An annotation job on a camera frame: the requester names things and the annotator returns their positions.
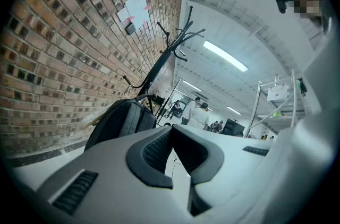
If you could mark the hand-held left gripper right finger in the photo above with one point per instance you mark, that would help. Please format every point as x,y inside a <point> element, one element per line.
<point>202,154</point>

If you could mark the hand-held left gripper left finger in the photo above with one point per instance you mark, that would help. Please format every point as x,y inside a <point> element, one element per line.
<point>106,164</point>

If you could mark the black grey backpack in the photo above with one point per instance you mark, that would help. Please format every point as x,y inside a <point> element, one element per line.
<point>127,116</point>

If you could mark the black metal coat rack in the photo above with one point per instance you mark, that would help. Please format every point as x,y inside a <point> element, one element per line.
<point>161,63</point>

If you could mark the black box monitor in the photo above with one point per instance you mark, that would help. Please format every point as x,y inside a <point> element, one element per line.
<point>233,127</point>

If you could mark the pale wooden strips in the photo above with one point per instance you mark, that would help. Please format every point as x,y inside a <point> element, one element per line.
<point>91,118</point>

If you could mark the long ceiling light tube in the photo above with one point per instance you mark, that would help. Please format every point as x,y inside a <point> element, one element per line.
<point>225,55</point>
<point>191,85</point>
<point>233,110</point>

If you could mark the white sign with red marks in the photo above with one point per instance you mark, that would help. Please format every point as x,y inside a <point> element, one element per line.
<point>277,93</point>

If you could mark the person's grey hooded jacket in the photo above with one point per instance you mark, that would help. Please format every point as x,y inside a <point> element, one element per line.
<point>322,79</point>

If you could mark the small white paper sheet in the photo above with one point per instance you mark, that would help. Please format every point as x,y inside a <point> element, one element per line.
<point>122,14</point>

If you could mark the large white paper sheet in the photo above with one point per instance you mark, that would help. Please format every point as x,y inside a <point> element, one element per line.
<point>138,9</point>

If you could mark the white metal shelving frame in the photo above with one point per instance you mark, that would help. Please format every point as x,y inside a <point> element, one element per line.
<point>293,101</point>

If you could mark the black wall device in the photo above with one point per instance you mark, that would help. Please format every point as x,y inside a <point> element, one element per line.
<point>130,28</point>

